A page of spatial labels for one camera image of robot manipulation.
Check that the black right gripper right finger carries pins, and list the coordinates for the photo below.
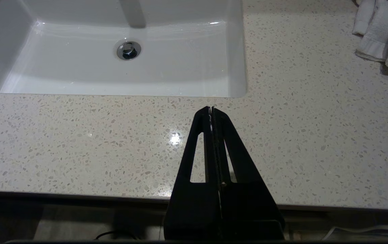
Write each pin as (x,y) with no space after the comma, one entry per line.
(248,210)

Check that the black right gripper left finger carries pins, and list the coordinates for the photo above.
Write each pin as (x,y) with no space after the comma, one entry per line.
(187,210)

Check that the chrome drain plug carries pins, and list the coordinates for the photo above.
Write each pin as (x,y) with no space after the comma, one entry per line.
(128,50)

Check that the white sink basin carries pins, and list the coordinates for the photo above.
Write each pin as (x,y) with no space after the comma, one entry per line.
(78,67)

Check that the white towel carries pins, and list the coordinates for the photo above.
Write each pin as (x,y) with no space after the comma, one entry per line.
(383,34)

